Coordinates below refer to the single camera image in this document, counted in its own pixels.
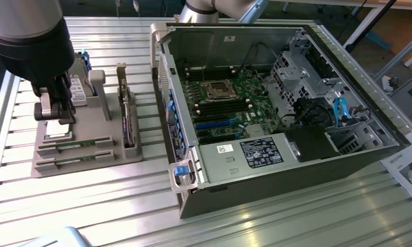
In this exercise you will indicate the green motherboard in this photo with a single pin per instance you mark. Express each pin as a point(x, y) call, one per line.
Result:
point(246, 87)

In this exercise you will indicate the graphics card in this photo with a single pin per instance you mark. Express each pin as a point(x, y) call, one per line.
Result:
point(125, 113)

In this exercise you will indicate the black plastic shroud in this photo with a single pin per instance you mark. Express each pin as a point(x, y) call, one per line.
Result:
point(312, 144)

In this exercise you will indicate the green RAM stick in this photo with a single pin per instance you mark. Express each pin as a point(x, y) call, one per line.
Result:
point(76, 145)
point(74, 160)

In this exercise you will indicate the hard disk with blue caddy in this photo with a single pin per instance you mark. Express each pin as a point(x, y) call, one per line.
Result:
point(77, 87)

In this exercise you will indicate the white power strip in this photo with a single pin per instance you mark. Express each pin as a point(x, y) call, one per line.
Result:
point(389, 83)

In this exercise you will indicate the grey parts rack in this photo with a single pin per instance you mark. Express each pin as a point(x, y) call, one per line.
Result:
point(89, 154)

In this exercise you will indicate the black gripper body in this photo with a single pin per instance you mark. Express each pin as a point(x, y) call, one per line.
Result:
point(37, 54)

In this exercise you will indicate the grey power supply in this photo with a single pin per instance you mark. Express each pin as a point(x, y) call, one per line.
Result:
point(222, 159)

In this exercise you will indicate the grey box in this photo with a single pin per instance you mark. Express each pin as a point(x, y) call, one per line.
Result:
point(54, 238)

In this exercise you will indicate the metal disk bay cage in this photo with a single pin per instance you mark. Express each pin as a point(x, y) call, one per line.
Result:
point(294, 77)

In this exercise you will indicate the CPU socket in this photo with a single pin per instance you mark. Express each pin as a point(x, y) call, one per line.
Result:
point(218, 90)

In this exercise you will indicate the blue case latch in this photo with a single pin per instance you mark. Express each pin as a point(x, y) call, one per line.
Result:
point(180, 172)

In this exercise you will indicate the CPU chip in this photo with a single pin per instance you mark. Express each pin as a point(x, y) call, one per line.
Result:
point(58, 131)

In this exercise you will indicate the printed paper sheet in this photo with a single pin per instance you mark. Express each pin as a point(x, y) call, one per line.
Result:
point(408, 169)

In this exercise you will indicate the blue expansion slot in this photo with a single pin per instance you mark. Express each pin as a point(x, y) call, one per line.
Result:
point(214, 125)

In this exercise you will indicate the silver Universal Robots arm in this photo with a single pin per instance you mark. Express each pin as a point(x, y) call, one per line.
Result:
point(23, 15)

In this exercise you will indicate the black open PC case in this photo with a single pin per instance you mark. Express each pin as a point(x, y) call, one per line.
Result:
point(277, 187)

